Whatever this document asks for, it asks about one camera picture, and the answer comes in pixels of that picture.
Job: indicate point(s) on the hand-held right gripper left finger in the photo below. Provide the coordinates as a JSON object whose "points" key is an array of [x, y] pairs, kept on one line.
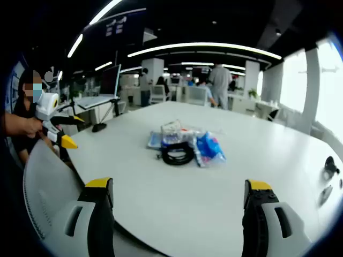
{"points": [[101, 214]]}

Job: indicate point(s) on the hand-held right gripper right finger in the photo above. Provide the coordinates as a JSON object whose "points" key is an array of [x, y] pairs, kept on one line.
{"points": [[257, 214]]}

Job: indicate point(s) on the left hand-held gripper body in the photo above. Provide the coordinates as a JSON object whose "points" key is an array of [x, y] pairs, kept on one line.
{"points": [[47, 105]]}

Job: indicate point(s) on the blue pink packet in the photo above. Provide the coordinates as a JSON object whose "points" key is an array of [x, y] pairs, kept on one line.
{"points": [[209, 147]]}

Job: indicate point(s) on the clear light-blue packet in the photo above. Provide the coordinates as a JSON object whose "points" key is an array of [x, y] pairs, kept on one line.
{"points": [[154, 139]]}

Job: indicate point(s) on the white paper cup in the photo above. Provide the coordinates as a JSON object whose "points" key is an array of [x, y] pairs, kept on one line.
{"points": [[171, 125]]}

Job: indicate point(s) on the person's left hand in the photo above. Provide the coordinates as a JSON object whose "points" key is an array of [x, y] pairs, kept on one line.
{"points": [[32, 127]]}

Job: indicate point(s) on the black stand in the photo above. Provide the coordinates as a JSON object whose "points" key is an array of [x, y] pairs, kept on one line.
{"points": [[99, 127]]}

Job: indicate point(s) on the white table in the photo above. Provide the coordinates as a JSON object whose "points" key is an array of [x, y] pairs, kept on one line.
{"points": [[187, 200]]}

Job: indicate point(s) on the grey oval object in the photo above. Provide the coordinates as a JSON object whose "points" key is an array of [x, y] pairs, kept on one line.
{"points": [[326, 195]]}

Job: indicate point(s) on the black round object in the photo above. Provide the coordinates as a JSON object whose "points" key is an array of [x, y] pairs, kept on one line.
{"points": [[330, 164]]}

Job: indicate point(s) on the white office chair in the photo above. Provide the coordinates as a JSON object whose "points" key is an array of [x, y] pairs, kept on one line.
{"points": [[158, 93], [197, 96]]}

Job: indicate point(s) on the hanging dark sign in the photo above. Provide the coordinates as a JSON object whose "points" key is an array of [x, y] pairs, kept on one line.
{"points": [[115, 26]]}

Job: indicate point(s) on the ceiling air vent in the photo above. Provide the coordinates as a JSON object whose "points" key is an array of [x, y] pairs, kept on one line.
{"points": [[148, 36]]}

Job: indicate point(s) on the potted plant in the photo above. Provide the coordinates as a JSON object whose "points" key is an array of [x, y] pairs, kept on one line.
{"points": [[252, 93]]}

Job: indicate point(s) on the long ceiling light strip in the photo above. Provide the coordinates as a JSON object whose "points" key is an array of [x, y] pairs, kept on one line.
{"points": [[203, 44]]}

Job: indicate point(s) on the blue white wall poster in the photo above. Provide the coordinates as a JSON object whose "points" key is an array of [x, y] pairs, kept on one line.
{"points": [[14, 85]]}

